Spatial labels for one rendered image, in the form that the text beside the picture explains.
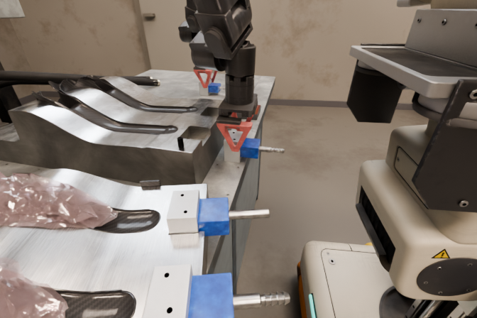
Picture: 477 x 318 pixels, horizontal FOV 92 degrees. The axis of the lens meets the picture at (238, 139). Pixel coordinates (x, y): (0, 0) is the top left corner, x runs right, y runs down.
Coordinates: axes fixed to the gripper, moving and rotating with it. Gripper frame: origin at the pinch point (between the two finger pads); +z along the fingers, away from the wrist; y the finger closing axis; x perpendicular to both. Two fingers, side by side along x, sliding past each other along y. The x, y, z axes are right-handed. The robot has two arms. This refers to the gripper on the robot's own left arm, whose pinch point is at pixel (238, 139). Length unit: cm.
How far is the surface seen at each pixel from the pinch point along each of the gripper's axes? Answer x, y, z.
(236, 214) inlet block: 3.7, 22.5, -1.4
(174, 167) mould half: -9.2, 13.3, -0.4
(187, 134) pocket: -9.7, 5.0, -2.8
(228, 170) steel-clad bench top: -1.1, 5.7, 4.7
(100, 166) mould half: -25.5, 12.5, 2.3
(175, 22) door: -114, -232, -9
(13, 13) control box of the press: -91, -36, -22
